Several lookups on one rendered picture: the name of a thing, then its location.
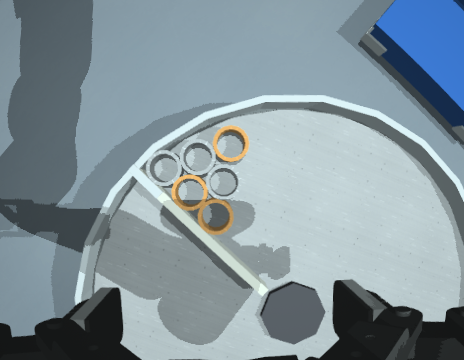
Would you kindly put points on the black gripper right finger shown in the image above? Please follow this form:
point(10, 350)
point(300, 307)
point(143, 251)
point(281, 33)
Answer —
point(410, 338)

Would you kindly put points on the bronze bushing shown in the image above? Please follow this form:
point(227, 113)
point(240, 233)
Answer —
point(176, 196)
point(215, 230)
point(236, 130)

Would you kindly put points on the grey metal bushing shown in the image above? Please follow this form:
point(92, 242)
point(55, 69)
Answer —
point(184, 151)
point(150, 169)
point(230, 195)

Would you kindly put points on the blue open crate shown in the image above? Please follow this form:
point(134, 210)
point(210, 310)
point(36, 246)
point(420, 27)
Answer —
point(430, 52)

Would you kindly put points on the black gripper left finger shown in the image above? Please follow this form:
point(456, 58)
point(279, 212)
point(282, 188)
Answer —
point(102, 311)

